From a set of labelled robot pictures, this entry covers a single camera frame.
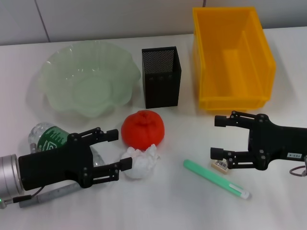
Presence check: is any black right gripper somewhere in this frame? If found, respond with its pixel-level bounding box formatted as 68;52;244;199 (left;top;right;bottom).
210;110;307;171

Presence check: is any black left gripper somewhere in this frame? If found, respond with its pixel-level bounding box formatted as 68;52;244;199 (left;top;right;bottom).
18;126;133;192

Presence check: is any white paper ball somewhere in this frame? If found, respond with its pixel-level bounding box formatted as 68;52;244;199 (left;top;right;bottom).
119;143;161;179

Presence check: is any orange fruit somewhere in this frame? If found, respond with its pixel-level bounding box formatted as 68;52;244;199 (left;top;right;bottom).
121;109;165;151

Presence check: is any mint green pen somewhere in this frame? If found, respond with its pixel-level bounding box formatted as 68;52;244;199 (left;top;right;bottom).
183;159;250;200

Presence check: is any clear green-label water bottle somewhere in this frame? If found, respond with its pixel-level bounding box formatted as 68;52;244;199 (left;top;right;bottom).
28;122;106;168

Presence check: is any beige eraser with barcode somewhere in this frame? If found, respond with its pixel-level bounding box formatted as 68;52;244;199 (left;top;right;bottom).
210;159;228;172

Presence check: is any black mesh pen holder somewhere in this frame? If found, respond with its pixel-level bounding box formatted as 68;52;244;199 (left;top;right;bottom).
141;46;182;109

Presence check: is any pale green glass fruit plate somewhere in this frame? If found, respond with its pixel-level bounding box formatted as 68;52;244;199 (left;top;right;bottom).
38;40;142;119

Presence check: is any grey marker pen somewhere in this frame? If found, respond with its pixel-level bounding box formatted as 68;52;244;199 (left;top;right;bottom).
19;183;83;208

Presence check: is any yellow plastic bin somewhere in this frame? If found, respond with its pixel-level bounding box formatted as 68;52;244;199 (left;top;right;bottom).
192;6;277;113

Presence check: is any right wrist cable with plug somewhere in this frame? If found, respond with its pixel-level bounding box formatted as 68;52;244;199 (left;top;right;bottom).
289;155;307;178

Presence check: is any wrist cable with plug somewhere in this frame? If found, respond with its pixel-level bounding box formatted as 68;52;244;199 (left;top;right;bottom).
12;185;45;202
289;155;307;178

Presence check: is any left wrist cable with plug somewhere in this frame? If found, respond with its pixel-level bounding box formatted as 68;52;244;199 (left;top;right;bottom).
12;185;45;202

